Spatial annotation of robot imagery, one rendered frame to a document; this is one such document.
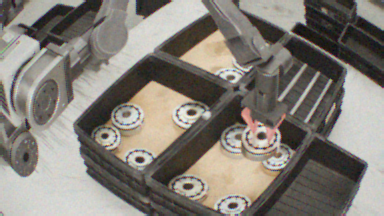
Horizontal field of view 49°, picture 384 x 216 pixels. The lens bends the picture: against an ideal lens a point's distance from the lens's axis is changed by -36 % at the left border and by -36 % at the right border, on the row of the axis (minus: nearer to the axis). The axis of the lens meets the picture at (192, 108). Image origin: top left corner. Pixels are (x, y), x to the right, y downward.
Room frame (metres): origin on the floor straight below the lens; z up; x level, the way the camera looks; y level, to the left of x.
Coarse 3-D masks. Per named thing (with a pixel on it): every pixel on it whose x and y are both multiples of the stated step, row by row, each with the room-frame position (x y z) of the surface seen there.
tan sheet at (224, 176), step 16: (208, 160) 1.13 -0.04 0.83; (224, 160) 1.13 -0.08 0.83; (240, 160) 1.12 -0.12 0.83; (208, 176) 1.07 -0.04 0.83; (224, 176) 1.07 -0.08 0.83; (240, 176) 1.06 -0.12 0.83; (256, 176) 1.05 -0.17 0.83; (272, 176) 1.04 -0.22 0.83; (224, 192) 1.00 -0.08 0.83; (240, 192) 0.99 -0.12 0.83; (256, 192) 0.98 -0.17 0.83
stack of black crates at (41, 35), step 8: (56, 8) 2.80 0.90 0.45; (64, 8) 2.75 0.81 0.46; (72, 8) 2.68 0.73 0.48; (48, 16) 2.73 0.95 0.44; (56, 16) 2.79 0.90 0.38; (64, 16) 2.75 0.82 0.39; (32, 24) 2.60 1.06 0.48; (40, 24) 2.66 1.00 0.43; (48, 24) 2.70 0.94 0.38; (40, 32) 2.62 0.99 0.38; (40, 40) 2.52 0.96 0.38; (40, 48) 2.35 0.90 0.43
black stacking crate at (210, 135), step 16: (224, 112) 1.22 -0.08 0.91; (240, 112) 1.27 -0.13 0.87; (208, 128) 1.17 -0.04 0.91; (224, 128) 1.23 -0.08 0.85; (288, 128) 1.16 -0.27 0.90; (192, 144) 1.12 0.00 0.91; (208, 144) 1.17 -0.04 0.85; (288, 144) 1.15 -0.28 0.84; (176, 160) 1.07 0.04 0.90; (192, 160) 1.12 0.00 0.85; (160, 176) 1.02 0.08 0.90; (176, 176) 1.06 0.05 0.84; (176, 208) 0.93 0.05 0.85; (192, 208) 0.90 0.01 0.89
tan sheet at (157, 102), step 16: (144, 96) 1.39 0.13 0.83; (160, 96) 1.39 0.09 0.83; (176, 96) 1.38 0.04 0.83; (144, 112) 1.32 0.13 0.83; (160, 112) 1.32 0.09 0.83; (144, 128) 1.26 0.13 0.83; (160, 128) 1.26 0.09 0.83; (128, 144) 1.19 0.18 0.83; (144, 144) 1.20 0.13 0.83; (160, 144) 1.20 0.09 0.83
